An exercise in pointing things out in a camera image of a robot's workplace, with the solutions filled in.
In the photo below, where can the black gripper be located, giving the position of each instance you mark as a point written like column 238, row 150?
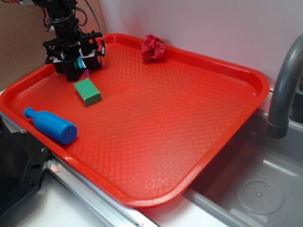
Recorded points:
column 90, row 46

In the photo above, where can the black box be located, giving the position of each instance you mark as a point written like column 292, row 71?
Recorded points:
column 73, row 67

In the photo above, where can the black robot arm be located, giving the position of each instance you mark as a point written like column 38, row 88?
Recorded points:
column 60, row 16

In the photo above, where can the green rectangular block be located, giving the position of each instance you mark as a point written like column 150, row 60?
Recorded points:
column 88, row 92

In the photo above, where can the brown cardboard panel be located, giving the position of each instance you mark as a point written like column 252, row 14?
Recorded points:
column 22, row 34

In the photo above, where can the blue plastic bottle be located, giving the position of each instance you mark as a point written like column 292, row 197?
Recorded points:
column 55, row 127

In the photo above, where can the crumpled red cloth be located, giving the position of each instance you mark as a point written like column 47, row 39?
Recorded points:
column 152, row 49

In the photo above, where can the red plastic tray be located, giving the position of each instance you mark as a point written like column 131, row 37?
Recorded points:
column 158, row 125

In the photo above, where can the grey toy faucet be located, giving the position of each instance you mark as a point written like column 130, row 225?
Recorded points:
column 287, row 99

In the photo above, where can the grey toy sink basin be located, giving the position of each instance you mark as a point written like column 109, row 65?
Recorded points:
column 255, row 180

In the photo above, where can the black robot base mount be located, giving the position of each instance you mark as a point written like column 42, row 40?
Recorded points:
column 23, row 160

